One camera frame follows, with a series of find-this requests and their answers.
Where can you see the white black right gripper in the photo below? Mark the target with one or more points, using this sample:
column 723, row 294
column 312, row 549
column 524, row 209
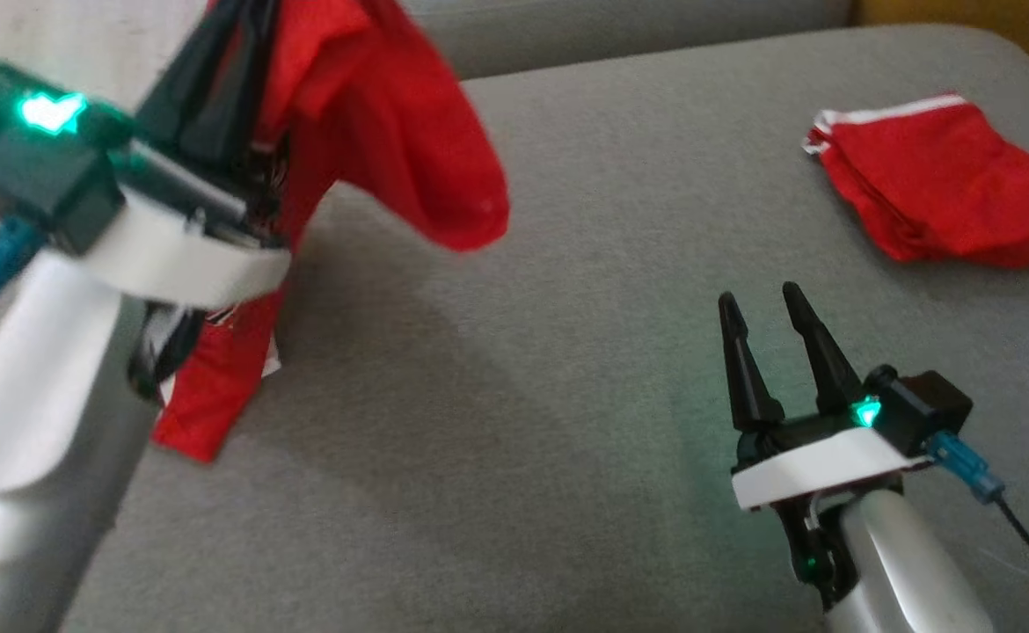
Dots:
column 822, row 466

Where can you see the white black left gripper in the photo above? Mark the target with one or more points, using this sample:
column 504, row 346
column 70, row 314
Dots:
column 189, row 259

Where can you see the red shirt with white trim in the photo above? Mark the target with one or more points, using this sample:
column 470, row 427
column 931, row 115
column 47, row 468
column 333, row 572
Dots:
column 374, row 114

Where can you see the red shorts with white trim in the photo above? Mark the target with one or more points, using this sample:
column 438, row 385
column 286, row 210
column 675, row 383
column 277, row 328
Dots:
column 945, row 185

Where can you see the grey fabric sofa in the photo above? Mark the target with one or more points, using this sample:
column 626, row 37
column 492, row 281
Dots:
column 567, row 352

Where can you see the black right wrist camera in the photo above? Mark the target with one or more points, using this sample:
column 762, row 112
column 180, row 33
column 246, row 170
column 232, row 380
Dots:
column 928, row 404

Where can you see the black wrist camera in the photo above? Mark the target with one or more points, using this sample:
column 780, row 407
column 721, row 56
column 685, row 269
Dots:
column 40, row 176
column 928, row 404

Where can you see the blue right camera connector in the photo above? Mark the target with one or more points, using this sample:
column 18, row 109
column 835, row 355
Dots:
column 963, row 462

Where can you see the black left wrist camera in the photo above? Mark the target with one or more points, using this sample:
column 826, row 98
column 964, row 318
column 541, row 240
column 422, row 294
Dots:
column 40, row 176

